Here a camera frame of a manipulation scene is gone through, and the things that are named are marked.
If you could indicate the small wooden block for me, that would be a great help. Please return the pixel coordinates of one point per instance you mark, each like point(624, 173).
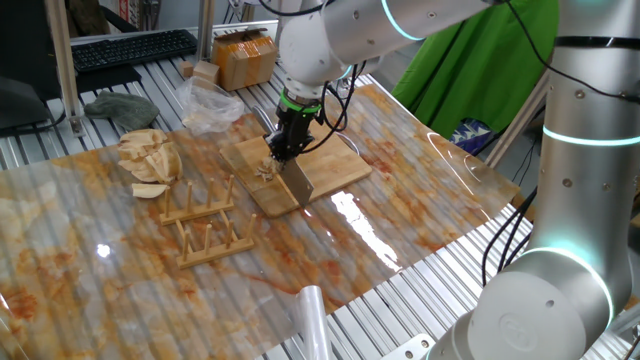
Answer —
point(186, 69)

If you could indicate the blue patterned bag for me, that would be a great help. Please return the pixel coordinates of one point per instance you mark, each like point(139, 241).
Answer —
point(471, 136)

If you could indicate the black keyboard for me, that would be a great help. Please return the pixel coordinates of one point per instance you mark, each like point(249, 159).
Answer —
point(132, 49)

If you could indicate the aluminium frame post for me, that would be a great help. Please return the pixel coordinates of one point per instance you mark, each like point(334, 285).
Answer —
point(515, 125)
point(205, 30)
point(65, 65)

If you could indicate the clear plastic bag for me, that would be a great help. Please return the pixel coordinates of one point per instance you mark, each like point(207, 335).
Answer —
point(210, 107)

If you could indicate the marble pattern plastic sheet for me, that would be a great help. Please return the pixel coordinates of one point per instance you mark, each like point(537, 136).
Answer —
point(150, 290)

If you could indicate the large black object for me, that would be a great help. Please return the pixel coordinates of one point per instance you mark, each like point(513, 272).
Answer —
point(25, 60)

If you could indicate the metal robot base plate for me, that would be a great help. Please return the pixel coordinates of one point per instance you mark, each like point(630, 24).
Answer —
point(407, 350)

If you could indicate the lotus root chunk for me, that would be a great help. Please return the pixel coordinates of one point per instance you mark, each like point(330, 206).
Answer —
point(131, 167)
point(142, 137)

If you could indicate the bamboo cutting board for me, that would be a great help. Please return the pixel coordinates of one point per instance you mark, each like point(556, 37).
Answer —
point(340, 165)

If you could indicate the black desk mat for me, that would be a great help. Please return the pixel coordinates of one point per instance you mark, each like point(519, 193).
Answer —
point(107, 79)

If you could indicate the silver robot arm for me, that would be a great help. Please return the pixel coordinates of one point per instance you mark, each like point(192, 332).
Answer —
point(590, 200)

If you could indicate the green fabric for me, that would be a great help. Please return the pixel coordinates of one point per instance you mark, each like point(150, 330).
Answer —
point(475, 80)

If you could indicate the grey green cloth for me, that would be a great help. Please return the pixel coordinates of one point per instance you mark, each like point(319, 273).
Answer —
point(122, 110)

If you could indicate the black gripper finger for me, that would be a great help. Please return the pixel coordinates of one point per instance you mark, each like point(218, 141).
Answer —
point(276, 147)
point(298, 146)

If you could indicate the steel cleaver knife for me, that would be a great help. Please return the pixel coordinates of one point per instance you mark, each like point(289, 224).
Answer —
point(300, 185)

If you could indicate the pale lotus wedge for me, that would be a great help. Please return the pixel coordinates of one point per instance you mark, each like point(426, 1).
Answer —
point(149, 190)

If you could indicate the lotus slice with holes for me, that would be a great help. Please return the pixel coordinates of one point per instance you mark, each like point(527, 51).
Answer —
point(270, 162)

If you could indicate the clear plastic film roll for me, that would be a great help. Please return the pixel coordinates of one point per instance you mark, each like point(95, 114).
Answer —
point(312, 320)

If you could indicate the taped cardboard box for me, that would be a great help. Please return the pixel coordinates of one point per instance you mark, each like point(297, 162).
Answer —
point(244, 57)

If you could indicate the wooden peg rack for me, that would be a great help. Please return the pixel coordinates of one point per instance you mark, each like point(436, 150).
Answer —
point(210, 247)

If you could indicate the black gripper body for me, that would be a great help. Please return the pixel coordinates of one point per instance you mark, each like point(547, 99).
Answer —
point(295, 125)

